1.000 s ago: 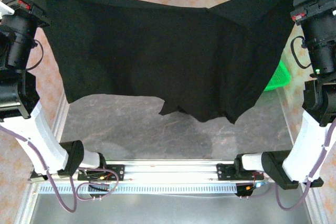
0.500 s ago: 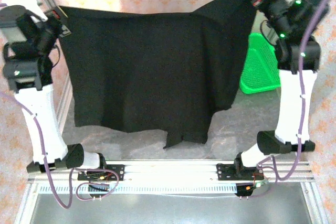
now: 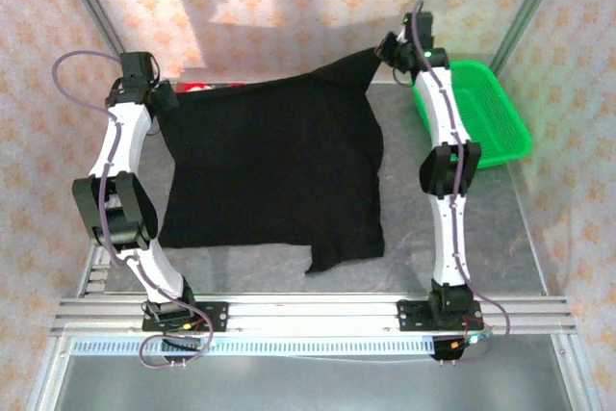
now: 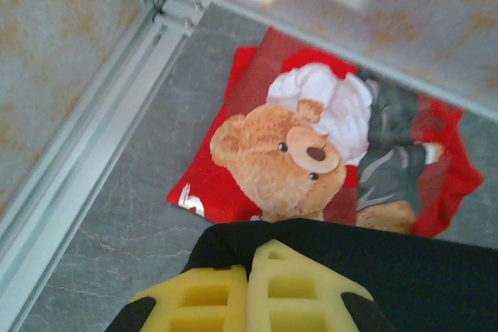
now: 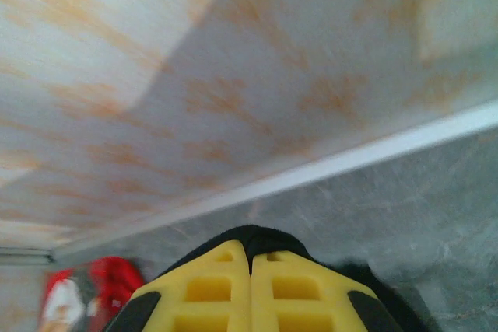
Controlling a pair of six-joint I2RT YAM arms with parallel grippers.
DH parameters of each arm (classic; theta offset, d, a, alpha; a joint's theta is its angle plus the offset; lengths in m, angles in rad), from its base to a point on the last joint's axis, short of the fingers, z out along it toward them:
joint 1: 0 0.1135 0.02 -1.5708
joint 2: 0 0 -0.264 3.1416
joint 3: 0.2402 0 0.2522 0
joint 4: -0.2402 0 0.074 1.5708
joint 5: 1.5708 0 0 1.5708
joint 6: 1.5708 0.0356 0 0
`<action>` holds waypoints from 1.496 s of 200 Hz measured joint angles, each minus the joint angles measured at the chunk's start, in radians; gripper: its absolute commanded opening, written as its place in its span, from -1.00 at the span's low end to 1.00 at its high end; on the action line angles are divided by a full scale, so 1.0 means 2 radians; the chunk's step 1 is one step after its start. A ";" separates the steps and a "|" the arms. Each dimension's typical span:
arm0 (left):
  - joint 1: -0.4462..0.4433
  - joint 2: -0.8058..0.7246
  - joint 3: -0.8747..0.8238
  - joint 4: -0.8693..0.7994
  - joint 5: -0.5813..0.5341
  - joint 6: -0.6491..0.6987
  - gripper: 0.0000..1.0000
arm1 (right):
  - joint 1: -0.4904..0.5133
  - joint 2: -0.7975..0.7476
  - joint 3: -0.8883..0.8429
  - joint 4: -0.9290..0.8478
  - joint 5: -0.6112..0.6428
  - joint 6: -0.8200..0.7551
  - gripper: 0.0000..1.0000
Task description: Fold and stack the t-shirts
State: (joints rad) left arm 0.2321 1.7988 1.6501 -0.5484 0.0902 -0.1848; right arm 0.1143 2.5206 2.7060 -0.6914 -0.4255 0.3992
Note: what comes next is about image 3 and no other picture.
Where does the black t-shirt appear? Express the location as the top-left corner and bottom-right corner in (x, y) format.
(156, 47), (386, 275)

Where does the red bear print t-shirt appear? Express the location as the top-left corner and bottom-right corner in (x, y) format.
(173, 82), (246, 93)

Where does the green plastic basket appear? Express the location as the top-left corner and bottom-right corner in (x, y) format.
(411, 60), (533, 170)

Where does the grey metal sheet panel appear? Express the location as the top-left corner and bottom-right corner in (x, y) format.
(52, 355), (574, 411)

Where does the left corner frame post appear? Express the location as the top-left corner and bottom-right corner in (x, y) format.
(50, 0), (145, 90)

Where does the corner frame post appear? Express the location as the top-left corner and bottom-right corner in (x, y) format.
(488, 0), (574, 78)
(50, 0), (145, 90)

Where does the right corner frame post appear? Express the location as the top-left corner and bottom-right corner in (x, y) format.
(488, 0), (574, 78)

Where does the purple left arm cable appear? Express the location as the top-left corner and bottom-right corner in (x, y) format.
(51, 49), (216, 369)

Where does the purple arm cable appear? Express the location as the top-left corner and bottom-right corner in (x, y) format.
(411, 0), (512, 365)
(51, 49), (216, 369)

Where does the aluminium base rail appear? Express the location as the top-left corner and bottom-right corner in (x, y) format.
(52, 297), (577, 335)

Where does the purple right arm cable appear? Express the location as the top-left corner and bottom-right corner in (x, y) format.
(411, 0), (512, 365)

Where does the slotted grey cable duct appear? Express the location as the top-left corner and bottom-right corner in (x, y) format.
(71, 336), (437, 358)

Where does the aluminium frame leg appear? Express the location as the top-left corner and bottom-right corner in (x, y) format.
(26, 333), (73, 411)
(551, 333), (603, 411)

